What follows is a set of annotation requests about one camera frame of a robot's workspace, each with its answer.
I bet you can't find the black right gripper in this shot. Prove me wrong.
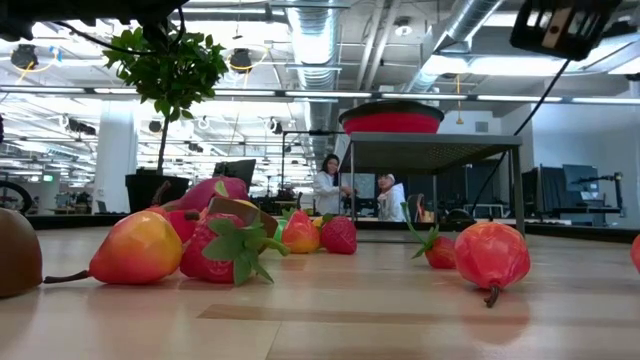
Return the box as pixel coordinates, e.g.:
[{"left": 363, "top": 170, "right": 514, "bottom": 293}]
[{"left": 509, "top": 0, "right": 624, "bottom": 62}]

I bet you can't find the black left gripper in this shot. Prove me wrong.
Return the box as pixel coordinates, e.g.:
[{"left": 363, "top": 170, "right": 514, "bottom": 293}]
[{"left": 0, "top": 0, "right": 189, "bottom": 42}]

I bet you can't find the pink dragon fruit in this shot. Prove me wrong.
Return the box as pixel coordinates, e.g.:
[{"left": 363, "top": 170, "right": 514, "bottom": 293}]
[{"left": 160, "top": 175, "right": 251, "bottom": 215}]

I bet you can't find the small red strawberry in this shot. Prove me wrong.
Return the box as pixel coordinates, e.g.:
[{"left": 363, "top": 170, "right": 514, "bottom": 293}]
[
  {"left": 399, "top": 201, "right": 457, "bottom": 271},
  {"left": 319, "top": 213, "right": 359, "bottom": 256}
]

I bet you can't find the green plant in black pot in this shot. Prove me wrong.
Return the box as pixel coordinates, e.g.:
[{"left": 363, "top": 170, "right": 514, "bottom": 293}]
[{"left": 102, "top": 19, "right": 230, "bottom": 215}]

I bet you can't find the black ceiling spotlight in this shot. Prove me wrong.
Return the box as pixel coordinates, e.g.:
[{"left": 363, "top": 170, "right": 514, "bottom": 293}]
[
  {"left": 229, "top": 47, "right": 254, "bottom": 74},
  {"left": 9, "top": 43, "right": 40, "bottom": 71}
]

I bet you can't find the white building column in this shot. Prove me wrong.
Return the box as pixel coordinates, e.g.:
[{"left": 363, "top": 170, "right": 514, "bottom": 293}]
[{"left": 93, "top": 99, "right": 140, "bottom": 207}]

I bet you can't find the dark computer monitor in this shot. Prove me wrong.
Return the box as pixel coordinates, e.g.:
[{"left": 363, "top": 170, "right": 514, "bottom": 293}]
[
  {"left": 562, "top": 163, "right": 600, "bottom": 194},
  {"left": 212, "top": 158, "right": 258, "bottom": 192}
]

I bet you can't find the white ceiling sensor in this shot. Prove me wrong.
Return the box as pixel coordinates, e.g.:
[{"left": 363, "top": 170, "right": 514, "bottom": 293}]
[{"left": 393, "top": 17, "right": 414, "bottom": 39}]

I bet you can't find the long ceiling light strip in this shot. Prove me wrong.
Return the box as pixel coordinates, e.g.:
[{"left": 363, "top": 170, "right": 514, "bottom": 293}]
[{"left": 0, "top": 85, "right": 640, "bottom": 105}]

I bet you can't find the red collapsible bowl grey rim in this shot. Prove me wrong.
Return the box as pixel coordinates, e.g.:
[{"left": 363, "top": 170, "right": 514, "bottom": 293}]
[{"left": 338, "top": 99, "right": 445, "bottom": 136}]

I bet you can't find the orange yellow pear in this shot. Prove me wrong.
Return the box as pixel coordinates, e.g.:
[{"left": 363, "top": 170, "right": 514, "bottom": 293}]
[{"left": 43, "top": 209, "right": 185, "bottom": 286}]

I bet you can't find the large leafy strawberry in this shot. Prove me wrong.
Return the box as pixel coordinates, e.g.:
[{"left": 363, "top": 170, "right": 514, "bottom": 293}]
[{"left": 179, "top": 212, "right": 292, "bottom": 287}]

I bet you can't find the person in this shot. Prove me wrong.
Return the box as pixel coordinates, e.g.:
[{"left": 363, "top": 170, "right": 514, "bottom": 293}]
[
  {"left": 311, "top": 152, "right": 357, "bottom": 216},
  {"left": 376, "top": 172, "right": 408, "bottom": 223}
]

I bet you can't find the brown whole kiwi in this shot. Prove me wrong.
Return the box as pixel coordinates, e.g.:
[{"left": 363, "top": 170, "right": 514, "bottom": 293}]
[{"left": 0, "top": 207, "right": 44, "bottom": 299}]

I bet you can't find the orange red peach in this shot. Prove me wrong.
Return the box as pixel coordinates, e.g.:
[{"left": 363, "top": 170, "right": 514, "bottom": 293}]
[{"left": 281, "top": 208, "right": 321, "bottom": 255}]

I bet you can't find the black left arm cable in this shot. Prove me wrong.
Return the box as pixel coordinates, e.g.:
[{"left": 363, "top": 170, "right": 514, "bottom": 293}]
[{"left": 49, "top": 4, "right": 187, "bottom": 57}]

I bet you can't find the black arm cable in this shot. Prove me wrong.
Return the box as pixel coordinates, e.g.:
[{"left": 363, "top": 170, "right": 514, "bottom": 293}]
[
  {"left": 49, "top": 4, "right": 187, "bottom": 57},
  {"left": 469, "top": 58, "right": 572, "bottom": 215}
]

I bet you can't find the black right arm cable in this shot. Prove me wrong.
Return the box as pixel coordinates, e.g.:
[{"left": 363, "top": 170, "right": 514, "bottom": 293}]
[{"left": 469, "top": 58, "right": 572, "bottom": 215}]

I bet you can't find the silver ventilation duct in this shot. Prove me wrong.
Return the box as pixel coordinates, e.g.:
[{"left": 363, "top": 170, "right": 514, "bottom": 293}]
[
  {"left": 399, "top": 0, "right": 504, "bottom": 109},
  {"left": 285, "top": 0, "right": 347, "bottom": 161}
]

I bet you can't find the yellow hanging cord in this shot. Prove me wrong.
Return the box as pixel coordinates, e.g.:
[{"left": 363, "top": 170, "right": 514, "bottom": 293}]
[{"left": 453, "top": 73, "right": 464, "bottom": 126}]

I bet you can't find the black metal rack frame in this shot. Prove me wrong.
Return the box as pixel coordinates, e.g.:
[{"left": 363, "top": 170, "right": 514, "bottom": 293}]
[{"left": 281, "top": 129, "right": 351, "bottom": 221}]

